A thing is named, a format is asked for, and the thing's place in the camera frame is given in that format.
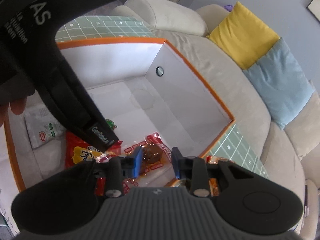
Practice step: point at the own right gripper blue-tipped left finger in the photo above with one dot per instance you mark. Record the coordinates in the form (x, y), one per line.
(120, 168)

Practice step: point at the own right gripper blue-tipped right finger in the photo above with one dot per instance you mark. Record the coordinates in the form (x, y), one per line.
(193, 170)

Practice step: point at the red chicken foot packet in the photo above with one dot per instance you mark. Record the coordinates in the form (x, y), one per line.
(156, 161)

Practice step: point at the green sausage snack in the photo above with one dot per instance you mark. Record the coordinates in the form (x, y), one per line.
(111, 124)

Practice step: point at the red cartoon snack bag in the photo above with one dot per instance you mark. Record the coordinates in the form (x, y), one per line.
(77, 151)

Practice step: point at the white long snack packet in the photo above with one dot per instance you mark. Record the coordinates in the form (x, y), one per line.
(41, 125)

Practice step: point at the person's left hand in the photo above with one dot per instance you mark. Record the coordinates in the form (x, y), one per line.
(17, 107)

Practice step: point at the orange noodle snack bag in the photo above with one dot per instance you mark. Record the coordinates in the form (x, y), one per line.
(214, 174)

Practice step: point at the green checkered tablecloth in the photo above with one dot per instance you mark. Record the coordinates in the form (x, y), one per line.
(233, 146)

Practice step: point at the orange cardboard box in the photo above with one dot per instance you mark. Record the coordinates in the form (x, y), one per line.
(143, 85)

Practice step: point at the beige cushion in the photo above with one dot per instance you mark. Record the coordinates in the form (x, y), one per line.
(303, 130)

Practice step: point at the light blue cushion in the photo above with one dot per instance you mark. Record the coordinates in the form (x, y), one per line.
(279, 80)

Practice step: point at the beige sofa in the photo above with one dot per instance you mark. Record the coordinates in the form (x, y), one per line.
(187, 30)

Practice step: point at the yellow cushion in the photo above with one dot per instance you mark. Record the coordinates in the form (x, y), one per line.
(243, 36)

